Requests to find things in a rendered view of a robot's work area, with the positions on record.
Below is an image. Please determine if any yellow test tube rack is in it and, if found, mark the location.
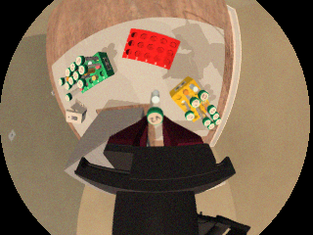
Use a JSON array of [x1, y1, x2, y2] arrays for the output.
[[169, 76, 207, 121]]

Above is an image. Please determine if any green test tube rack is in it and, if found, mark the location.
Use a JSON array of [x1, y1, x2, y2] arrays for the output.
[[81, 52, 114, 93]]

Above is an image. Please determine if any red test tube rack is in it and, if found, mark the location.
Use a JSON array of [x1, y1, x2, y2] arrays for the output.
[[122, 28, 180, 70]]

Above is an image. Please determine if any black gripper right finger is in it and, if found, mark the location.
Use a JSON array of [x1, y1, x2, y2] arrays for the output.
[[162, 115, 204, 146]]

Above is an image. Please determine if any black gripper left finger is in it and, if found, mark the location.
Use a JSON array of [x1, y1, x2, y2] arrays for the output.
[[107, 116, 148, 146]]

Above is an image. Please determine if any beige bench mat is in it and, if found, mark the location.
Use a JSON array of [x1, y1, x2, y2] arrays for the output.
[[52, 18, 225, 137]]

